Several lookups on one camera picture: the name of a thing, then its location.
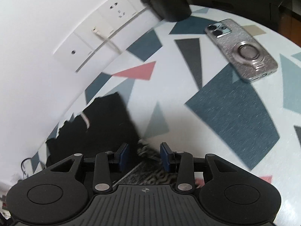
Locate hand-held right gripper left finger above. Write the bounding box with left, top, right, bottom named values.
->
left=50, top=143, right=130, bottom=193

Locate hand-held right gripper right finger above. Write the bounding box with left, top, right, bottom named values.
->
left=160, top=142, right=236, bottom=192

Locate black and white patterned garment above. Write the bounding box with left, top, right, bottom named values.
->
left=113, top=140, right=176, bottom=186

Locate black knit sweater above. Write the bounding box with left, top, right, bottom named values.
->
left=45, top=92, right=143, bottom=169

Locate geometric patterned tablecloth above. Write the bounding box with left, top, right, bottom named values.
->
left=30, top=3, right=301, bottom=226

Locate phone in glitter case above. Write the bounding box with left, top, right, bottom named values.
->
left=204, top=18, right=278, bottom=83

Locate black bulky object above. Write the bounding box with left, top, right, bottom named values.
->
left=133, top=0, right=191, bottom=22

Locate black cable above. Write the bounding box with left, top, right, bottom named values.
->
left=21, top=158, right=33, bottom=178

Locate white wall plate with hole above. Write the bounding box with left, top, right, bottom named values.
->
left=52, top=32, right=94, bottom=73

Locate white wall plate with cable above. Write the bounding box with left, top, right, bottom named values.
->
left=74, top=16, right=123, bottom=54

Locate white wall socket plate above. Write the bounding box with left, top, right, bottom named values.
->
left=97, top=0, right=147, bottom=29

